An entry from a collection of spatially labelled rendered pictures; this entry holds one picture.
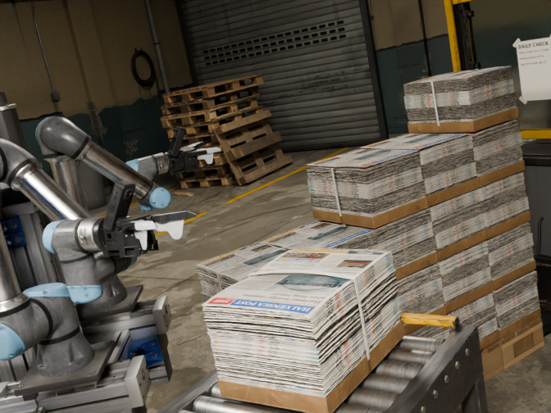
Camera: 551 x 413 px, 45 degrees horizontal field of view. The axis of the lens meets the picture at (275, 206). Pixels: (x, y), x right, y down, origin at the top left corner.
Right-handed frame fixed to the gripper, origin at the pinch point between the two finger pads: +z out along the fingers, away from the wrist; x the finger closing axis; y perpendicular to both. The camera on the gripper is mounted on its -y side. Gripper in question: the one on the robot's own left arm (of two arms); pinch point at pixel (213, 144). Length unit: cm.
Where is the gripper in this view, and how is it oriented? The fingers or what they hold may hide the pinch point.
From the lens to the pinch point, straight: 261.4
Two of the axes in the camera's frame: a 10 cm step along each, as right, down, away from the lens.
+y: 1.3, 9.3, 3.3
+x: 4.7, 2.4, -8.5
